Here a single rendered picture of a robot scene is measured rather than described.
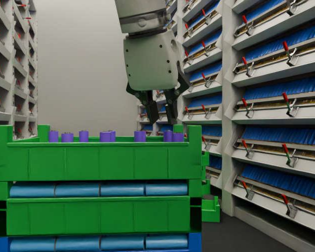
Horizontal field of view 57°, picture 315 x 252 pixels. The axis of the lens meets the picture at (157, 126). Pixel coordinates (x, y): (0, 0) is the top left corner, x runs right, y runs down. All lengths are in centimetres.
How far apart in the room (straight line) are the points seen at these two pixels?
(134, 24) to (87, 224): 32
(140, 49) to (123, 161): 20
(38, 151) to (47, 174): 4
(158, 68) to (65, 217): 28
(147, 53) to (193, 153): 19
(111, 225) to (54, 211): 8
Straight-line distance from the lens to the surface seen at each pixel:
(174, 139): 46
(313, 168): 115
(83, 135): 59
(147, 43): 52
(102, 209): 45
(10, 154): 47
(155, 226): 45
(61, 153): 44
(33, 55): 353
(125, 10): 51
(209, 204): 170
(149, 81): 54
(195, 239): 47
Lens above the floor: 48
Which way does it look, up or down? 1 degrees down
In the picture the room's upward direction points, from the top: straight up
